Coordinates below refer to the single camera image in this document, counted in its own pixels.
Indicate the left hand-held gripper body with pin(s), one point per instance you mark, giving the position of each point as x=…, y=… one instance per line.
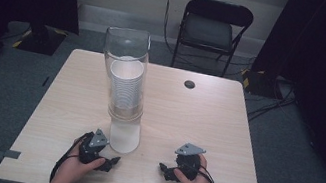
x=88, y=152

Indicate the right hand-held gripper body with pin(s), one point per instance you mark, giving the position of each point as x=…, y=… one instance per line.
x=188, y=163

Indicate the person's left hand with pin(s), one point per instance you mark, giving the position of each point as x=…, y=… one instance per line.
x=76, y=169

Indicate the tall stack of clear cups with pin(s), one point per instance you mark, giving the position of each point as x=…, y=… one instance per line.
x=125, y=132

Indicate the stack of white paper cups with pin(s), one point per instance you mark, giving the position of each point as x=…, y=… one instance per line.
x=125, y=88

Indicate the grey tape strip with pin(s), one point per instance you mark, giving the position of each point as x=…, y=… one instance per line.
x=7, y=154

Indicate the small black floor object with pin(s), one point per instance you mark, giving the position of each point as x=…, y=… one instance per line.
x=45, y=81

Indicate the black stand base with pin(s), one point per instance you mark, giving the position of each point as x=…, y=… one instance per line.
x=41, y=39
x=259, y=83

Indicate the black folding chair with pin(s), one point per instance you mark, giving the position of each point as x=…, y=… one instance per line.
x=208, y=31

